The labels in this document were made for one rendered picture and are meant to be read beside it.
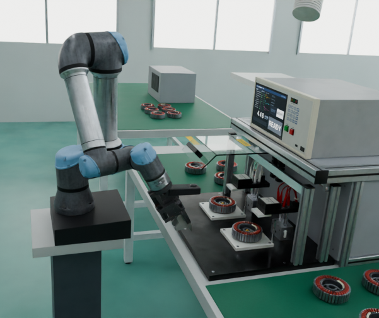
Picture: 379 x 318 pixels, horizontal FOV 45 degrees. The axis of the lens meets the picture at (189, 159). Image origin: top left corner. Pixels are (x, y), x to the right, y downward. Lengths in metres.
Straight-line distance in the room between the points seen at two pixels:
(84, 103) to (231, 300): 0.77
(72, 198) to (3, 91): 4.55
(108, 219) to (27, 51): 4.58
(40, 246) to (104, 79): 0.62
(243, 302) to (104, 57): 0.91
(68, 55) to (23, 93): 4.66
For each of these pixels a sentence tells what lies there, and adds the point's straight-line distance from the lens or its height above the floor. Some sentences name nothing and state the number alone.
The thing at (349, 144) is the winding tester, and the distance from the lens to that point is 1.67.
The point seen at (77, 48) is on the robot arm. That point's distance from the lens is 1.57.
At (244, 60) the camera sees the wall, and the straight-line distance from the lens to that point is 6.77.
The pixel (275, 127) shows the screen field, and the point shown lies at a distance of 1.76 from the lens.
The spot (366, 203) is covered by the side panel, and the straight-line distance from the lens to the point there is 1.68.
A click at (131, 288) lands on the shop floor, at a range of 2.79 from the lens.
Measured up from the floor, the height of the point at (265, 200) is 0.92.
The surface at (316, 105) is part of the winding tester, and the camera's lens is 1.55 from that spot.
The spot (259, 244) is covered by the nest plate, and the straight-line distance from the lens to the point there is 1.70.
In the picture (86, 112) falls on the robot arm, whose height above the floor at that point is 1.23.
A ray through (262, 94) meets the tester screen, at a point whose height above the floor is 1.26.
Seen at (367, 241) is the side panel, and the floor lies 0.83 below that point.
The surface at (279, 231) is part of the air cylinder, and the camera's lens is 1.77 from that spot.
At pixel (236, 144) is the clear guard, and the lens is 1.84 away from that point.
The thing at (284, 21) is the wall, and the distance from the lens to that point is 6.98.
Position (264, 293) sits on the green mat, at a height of 0.75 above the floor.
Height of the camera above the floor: 1.58
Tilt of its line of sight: 19 degrees down
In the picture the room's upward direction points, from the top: 4 degrees clockwise
